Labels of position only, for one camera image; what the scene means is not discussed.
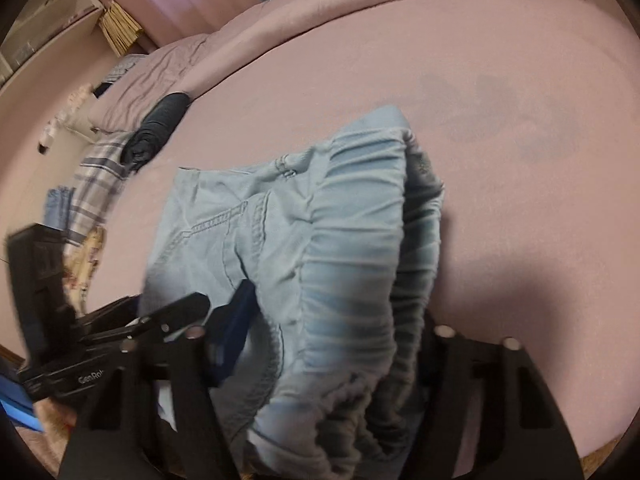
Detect rolled dark cloth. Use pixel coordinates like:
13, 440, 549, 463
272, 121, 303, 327
120, 91, 192, 175

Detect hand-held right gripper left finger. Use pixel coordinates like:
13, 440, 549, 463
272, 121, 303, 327
59, 280, 258, 480

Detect light blue denim pants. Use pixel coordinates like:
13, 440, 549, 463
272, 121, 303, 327
140, 105, 447, 480

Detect pink pillow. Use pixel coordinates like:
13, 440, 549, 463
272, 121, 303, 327
89, 34, 212, 134

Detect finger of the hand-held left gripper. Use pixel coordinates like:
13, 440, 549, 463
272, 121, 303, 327
75, 292, 211, 346

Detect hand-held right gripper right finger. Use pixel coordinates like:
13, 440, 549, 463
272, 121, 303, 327
400, 310, 585, 480

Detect dark striped cloth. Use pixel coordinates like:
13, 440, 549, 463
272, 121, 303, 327
92, 56, 147, 98

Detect pink bed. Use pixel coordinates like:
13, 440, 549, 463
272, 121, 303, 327
65, 0, 640, 480

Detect plaid cloth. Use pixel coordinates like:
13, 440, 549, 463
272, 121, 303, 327
66, 132, 135, 247

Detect blue folded cloth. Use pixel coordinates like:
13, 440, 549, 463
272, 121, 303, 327
44, 186, 77, 232

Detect floral cloth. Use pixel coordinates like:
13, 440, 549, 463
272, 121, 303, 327
61, 225, 109, 312

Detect white cabinet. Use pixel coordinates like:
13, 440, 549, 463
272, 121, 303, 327
0, 0, 107, 88

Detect small white clutter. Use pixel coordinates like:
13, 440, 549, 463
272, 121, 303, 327
39, 84, 97, 152

